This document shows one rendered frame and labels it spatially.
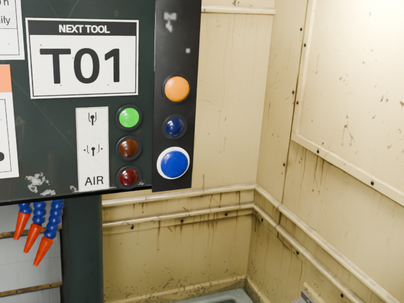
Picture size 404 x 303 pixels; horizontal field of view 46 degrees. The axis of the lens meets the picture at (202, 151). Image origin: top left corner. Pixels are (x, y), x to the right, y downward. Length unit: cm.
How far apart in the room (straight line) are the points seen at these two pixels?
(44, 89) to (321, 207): 118
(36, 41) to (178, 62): 13
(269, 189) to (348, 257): 45
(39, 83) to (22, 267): 87
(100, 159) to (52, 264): 83
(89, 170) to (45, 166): 4
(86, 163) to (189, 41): 16
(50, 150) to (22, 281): 86
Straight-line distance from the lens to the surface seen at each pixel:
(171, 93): 47
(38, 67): 45
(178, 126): 49
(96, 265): 136
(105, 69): 46
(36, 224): 69
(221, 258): 197
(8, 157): 47
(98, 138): 47
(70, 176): 48
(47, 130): 47
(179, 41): 47
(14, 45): 45
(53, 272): 130
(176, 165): 50
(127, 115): 47
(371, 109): 130
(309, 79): 151
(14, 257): 127
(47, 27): 45
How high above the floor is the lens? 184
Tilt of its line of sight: 20 degrees down
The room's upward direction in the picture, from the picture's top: 3 degrees clockwise
